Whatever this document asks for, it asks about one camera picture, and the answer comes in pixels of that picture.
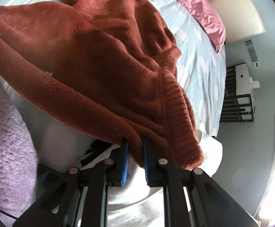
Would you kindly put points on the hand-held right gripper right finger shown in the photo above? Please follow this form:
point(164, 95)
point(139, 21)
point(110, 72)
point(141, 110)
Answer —
point(148, 165)

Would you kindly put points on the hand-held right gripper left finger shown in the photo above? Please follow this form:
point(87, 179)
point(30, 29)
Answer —
point(124, 163)

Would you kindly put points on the orange fleece garment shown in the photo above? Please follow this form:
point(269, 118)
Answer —
point(92, 63)

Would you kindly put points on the light grey garment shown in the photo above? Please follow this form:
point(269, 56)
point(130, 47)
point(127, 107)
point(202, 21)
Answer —
point(132, 208)

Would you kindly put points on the purple fluffy garment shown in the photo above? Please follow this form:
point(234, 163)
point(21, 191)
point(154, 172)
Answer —
point(7, 146)

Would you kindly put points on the bed with dotted sheet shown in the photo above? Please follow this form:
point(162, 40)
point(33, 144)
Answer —
point(199, 52)

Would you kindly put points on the white nightstand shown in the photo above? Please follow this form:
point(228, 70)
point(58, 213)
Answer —
point(241, 80)

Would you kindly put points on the small white box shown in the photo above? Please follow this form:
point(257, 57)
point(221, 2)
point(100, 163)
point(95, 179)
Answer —
point(254, 83)

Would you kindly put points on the pink pillow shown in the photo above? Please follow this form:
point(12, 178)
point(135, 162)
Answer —
point(199, 9)

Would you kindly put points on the cream padded headboard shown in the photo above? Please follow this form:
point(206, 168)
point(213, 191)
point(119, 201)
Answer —
point(234, 9)

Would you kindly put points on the wall switch panel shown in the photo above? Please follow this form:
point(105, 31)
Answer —
point(252, 52)

